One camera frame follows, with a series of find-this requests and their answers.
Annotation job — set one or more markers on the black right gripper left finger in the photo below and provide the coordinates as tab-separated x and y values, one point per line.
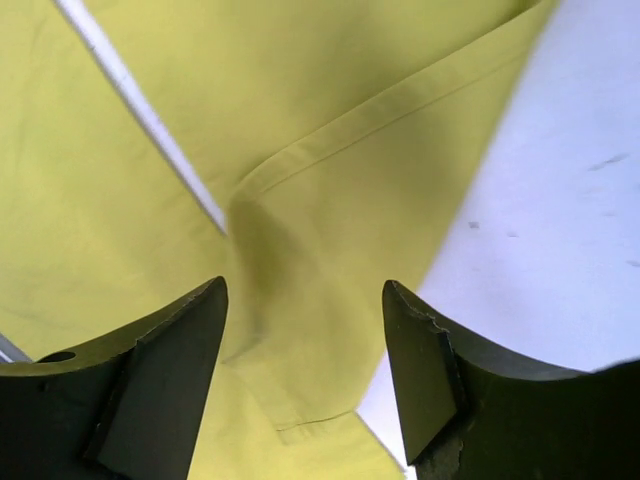
125	405

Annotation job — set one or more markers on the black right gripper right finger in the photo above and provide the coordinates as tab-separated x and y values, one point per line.
472	409

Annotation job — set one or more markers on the yellow-green trousers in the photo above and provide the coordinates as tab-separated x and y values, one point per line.
338	137

